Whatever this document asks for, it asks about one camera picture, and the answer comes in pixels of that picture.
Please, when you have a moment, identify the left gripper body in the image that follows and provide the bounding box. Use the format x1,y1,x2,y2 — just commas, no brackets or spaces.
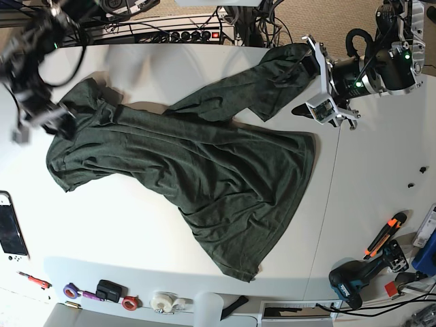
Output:
302,35,360,129

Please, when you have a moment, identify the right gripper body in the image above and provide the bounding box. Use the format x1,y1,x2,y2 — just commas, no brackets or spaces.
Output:
16,96,76,138

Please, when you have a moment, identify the dark green t-shirt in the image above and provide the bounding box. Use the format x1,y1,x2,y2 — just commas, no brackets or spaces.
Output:
46,43,319,283

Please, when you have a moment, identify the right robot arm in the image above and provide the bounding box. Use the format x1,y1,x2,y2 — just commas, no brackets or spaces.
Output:
1,1,99,144

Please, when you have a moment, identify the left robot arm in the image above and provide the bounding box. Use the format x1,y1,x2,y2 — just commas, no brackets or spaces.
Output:
292,1,426,129

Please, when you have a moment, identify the black power strip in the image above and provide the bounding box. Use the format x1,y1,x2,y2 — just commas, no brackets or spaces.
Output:
134,30,234,45

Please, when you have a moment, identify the white handheld game console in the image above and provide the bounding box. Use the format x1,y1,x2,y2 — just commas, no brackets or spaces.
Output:
1,191,29,263

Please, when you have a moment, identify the orange black utility knife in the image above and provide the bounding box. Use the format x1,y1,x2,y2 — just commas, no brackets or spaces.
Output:
363,212,407,260

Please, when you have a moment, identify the red screwdriver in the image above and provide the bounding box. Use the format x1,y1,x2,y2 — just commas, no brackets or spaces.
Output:
17,271,51,290

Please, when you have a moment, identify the purple tape roll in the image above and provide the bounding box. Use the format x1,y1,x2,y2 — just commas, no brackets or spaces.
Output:
63,283,80,299

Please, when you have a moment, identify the blue box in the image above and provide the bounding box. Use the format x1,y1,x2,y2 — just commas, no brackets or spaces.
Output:
411,232,436,277

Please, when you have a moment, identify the teal black power drill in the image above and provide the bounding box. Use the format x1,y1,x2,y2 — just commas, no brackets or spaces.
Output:
328,240,409,310

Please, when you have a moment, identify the red tape roll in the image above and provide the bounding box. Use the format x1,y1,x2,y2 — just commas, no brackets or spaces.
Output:
121,296,139,311

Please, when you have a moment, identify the clear tape dispenser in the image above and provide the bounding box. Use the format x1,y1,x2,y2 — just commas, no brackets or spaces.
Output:
149,292,193,314

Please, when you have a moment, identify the white paper roll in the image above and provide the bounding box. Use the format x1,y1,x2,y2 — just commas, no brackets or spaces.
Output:
193,292,224,327

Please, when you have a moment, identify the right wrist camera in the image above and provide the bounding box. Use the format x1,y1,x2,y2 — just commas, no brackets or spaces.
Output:
12,128,30,144

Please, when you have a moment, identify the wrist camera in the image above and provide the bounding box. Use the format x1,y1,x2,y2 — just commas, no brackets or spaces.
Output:
307,99,336,124
12,128,30,144

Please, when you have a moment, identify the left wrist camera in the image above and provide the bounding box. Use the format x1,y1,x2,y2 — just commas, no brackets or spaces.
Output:
307,99,336,124

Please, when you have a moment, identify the black action camera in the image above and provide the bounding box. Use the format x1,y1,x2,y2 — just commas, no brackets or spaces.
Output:
95,279,123,303

